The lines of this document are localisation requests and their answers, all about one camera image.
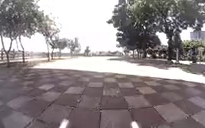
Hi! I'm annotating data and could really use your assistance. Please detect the row of trees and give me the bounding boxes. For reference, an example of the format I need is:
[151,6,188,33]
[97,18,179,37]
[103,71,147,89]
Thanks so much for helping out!
[0,0,92,67]

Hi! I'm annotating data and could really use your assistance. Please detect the green hedge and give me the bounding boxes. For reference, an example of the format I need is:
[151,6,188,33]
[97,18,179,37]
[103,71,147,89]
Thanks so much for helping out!
[181,39,205,64]

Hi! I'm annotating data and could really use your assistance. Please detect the grey building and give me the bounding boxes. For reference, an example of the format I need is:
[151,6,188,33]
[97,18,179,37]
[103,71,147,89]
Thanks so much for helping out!
[190,30,205,43]

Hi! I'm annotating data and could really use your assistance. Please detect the robot's own part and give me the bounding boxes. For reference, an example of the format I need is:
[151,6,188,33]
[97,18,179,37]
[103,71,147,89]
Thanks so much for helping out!
[58,118,70,128]
[130,120,140,128]

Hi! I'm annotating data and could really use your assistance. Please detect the group of large dark trees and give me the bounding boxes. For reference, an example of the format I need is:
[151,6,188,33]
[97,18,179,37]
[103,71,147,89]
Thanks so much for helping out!
[107,0,205,63]

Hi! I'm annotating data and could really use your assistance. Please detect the checkered red and grey paving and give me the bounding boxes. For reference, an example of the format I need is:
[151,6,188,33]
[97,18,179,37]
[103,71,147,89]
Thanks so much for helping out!
[0,55,205,128]

